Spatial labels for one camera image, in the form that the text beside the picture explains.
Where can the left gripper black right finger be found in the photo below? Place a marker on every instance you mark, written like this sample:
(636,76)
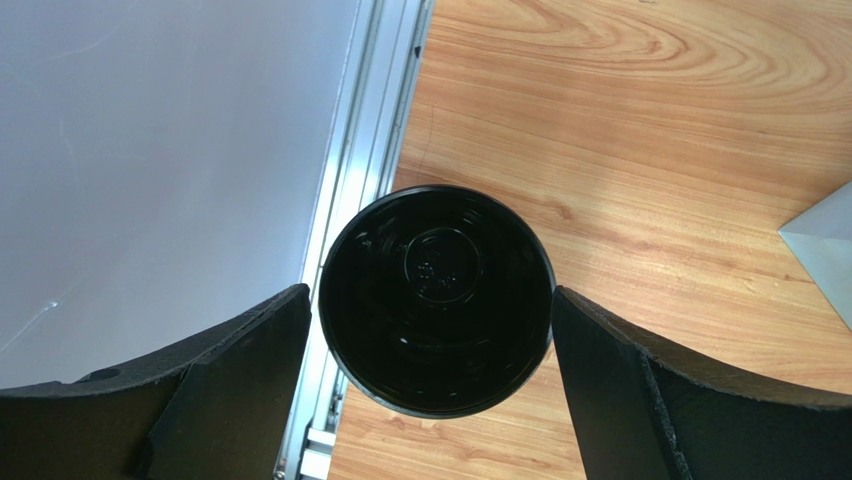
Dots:
(646,407)

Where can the white paper bag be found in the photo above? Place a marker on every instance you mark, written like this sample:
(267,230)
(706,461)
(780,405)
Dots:
(820,239)

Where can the black coffee cup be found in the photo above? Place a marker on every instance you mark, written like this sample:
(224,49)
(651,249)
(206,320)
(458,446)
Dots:
(435,301)

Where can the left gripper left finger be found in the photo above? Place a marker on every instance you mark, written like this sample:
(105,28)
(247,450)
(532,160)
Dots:
(212,406)

